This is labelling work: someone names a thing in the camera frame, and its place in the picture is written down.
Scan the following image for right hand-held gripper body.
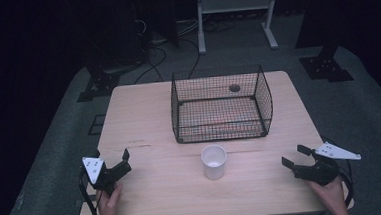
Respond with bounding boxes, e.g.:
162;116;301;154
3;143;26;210
290;139;363;188

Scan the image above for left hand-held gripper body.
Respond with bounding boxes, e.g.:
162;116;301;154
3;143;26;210
81;153;134;199

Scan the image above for person's right hand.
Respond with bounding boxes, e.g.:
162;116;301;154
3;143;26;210
306;175;352;215

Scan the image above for person's left hand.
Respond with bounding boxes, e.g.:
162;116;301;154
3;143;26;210
94;183;126;215

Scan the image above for black stand base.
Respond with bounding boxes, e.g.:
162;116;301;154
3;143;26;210
73;56;123;103
297;42;355;86

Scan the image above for white cup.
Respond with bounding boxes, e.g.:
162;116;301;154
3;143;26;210
200;143;230;182

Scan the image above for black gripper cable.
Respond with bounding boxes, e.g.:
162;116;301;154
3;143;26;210
335;159;356;210
77;166;101;215

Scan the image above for black wire basket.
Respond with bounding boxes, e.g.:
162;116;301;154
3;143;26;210
167;63;277;146

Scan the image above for black floor cables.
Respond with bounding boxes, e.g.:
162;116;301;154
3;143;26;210
128;14;241;86

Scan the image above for white metal stand frame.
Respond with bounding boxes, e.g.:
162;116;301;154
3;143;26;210
195;0;284;56

